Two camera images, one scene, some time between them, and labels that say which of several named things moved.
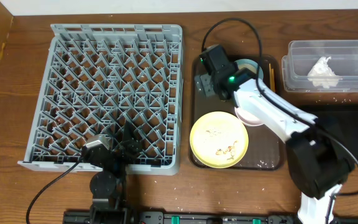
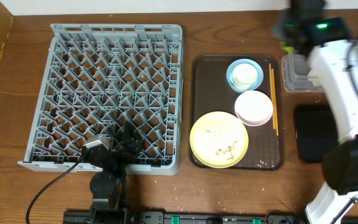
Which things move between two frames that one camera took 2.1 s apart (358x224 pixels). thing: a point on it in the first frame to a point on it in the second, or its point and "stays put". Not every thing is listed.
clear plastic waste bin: x=355 y=61 stays put
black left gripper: x=124 y=149 stays put
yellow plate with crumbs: x=219 y=139 stays put
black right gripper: x=206 y=84 to x=291 y=34
